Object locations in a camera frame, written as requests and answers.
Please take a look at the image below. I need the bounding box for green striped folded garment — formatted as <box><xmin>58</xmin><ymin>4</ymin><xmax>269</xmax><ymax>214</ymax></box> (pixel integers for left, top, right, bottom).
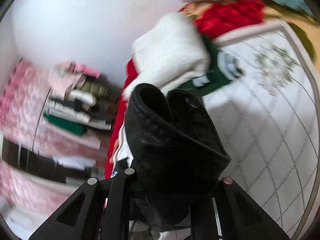
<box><xmin>179</xmin><ymin>34</ymin><xmax>244</xmax><ymax>96</ymax></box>

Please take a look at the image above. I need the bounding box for white puffer jacket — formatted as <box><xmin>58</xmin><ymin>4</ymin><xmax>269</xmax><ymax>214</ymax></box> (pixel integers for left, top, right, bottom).
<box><xmin>68</xmin><ymin>89</ymin><xmax>97</xmax><ymax>106</ymax></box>

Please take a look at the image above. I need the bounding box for white fluffy folded garment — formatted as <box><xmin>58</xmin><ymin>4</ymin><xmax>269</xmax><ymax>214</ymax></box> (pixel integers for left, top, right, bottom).
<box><xmin>123</xmin><ymin>12</ymin><xmax>210</xmax><ymax>100</ymax></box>

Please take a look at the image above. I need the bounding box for green hanging garment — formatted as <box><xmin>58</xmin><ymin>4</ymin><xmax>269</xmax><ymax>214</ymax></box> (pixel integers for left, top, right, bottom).
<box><xmin>43</xmin><ymin>113</ymin><xmax>88</xmax><ymax>136</ymax></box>

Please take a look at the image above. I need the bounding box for olive puffer jacket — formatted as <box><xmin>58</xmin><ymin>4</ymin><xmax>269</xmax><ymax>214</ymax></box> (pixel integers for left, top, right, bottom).
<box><xmin>76</xmin><ymin>81</ymin><xmax>110</xmax><ymax>98</ymax></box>

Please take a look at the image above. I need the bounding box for pink floral curtain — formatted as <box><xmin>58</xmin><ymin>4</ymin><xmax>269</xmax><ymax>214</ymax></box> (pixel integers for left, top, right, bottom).
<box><xmin>1</xmin><ymin>62</ymin><xmax>110</xmax><ymax>215</ymax></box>

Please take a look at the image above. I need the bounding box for black leather jacket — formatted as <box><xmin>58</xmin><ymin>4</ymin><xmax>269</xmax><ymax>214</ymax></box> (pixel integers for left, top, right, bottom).
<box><xmin>124</xmin><ymin>83</ymin><xmax>231</xmax><ymax>225</ymax></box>

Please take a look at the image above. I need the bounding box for red floral blanket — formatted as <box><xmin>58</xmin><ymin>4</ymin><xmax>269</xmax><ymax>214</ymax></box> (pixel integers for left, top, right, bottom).
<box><xmin>104</xmin><ymin>0</ymin><xmax>318</xmax><ymax>181</ymax></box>

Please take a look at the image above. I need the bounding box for black hanging coat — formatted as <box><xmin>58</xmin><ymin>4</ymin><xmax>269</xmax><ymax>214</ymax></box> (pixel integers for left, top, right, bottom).
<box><xmin>48</xmin><ymin>97</ymin><xmax>114</xmax><ymax>124</ymax></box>

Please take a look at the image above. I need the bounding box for metal clothes rack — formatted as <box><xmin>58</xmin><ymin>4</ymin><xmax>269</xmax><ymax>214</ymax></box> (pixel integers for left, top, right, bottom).
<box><xmin>31</xmin><ymin>87</ymin><xmax>52</xmax><ymax>153</ymax></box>

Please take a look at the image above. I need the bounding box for white quilted floral mat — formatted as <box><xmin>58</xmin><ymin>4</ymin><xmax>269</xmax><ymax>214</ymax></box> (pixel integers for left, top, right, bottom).
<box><xmin>203</xmin><ymin>20</ymin><xmax>319</xmax><ymax>239</ymax></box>

